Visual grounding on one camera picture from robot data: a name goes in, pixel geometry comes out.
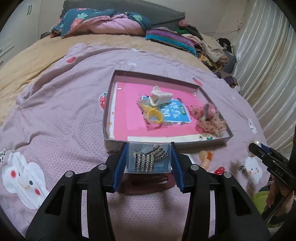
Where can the red earrings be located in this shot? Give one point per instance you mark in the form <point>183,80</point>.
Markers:
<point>219,171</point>

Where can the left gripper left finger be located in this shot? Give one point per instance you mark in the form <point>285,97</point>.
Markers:
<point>120,166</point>

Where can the tan bed sheet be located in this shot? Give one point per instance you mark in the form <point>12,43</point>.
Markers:
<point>29,63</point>

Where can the pile of clothes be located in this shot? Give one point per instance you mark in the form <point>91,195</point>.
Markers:
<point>217,54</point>

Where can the grey headboard cushion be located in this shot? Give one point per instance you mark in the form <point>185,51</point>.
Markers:
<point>160,16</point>

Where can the white striped curtain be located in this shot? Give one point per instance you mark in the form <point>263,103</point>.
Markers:
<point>265,70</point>

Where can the lilac strawberry blanket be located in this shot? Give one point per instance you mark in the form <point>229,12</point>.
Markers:
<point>57,123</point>

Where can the dark red oval hair clip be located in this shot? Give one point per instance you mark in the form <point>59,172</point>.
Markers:
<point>144,184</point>

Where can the clear box with rhinestone jewelry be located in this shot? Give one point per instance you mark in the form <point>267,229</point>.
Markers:
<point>148,158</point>

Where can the yellow plastic rings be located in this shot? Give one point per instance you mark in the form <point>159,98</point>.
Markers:
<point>153,115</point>

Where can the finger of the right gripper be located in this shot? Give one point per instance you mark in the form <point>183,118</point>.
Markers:
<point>268,149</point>
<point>263,155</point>

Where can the white hair claw clip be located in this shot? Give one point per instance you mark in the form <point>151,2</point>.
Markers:
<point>159,97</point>

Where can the white wardrobe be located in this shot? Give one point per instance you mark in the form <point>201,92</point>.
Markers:
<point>21,30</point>

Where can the navy pink strawberry quilt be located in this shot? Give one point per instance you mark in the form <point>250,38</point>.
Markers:
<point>84,20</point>

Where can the striped purple teal blanket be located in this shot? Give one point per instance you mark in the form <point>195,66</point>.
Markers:
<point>167,37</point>

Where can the bag of clothes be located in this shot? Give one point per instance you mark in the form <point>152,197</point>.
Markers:
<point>228,78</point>

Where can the shallow cardboard box tray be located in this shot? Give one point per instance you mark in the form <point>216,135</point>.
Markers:
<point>112,145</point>

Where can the pink dotted tulle bow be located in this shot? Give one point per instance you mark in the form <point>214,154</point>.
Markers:
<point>208,119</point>

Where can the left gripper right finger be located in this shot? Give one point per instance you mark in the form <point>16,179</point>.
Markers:
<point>177,167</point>

